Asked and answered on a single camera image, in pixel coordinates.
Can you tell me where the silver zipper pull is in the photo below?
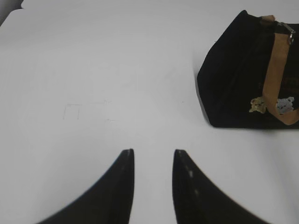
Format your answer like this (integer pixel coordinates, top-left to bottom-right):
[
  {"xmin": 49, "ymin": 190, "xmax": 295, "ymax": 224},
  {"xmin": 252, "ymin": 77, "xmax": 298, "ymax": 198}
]
[{"xmin": 278, "ymin": 22, "xmax": 296, "ymax": 45}]

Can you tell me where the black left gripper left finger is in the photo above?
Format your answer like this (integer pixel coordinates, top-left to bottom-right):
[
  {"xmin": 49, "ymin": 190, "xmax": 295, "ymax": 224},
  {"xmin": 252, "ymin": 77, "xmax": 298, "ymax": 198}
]
[{"xmin": 39, "ymin": 149, "xmax": 135, "ymax": 224}]

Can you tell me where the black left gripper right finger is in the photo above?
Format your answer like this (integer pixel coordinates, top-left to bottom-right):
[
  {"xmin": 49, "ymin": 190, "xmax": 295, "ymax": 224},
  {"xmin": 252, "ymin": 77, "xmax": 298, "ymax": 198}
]
[{"xmin": 172, "ymin": 149, "xmax": 266, "ymax": 224}]

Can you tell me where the black bag with tan strap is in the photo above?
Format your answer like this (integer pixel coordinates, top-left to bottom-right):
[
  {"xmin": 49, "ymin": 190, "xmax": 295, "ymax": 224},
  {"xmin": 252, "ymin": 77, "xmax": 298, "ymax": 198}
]
[{"xmin": 197, "ymin": 11, "xmax": 299, "ymax": 129}]

